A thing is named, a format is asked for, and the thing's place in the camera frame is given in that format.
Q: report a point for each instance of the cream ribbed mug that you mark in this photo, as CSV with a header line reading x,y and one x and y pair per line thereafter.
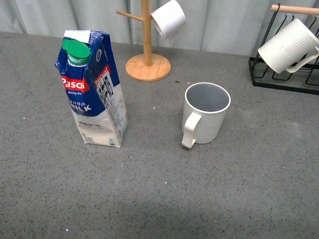
x,y
204,110

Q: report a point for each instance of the blue white milk carton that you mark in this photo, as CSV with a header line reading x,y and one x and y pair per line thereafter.
x,y
91,82

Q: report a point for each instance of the white cup on tree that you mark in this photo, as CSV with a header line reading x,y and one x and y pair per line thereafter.
x,y
168,19

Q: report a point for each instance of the wooden mug tree stand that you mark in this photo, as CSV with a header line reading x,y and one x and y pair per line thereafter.
x,y
146,67

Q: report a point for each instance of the cream mug on rack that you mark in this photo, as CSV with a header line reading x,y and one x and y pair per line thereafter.
x,y
291,48

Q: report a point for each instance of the black wire mug rack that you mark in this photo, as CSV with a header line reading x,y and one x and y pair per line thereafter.
x,y
306,78

